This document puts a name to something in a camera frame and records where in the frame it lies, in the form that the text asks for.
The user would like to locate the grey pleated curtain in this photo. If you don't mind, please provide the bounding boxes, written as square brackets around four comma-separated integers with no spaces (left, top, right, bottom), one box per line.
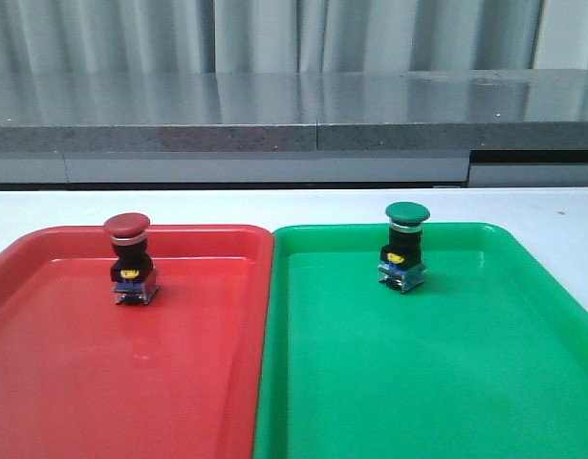
[0,1,588,74]

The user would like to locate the green plastic tray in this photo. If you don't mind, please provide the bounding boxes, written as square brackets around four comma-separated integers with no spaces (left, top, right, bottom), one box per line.
[253,223,588,458]

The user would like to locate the red plastic tray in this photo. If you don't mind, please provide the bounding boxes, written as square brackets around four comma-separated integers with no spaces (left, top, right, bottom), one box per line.
[0,225,273,458]

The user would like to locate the green mushroom push button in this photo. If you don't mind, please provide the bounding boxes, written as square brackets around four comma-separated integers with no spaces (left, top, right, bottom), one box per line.
[378,202,430,294]

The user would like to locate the red mushroom push button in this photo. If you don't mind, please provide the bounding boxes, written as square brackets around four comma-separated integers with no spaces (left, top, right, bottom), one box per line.
[103,212,160,305]

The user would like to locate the grey stone counter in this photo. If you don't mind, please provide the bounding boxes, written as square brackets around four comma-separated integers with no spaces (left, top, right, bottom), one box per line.
[0,70,588,189]

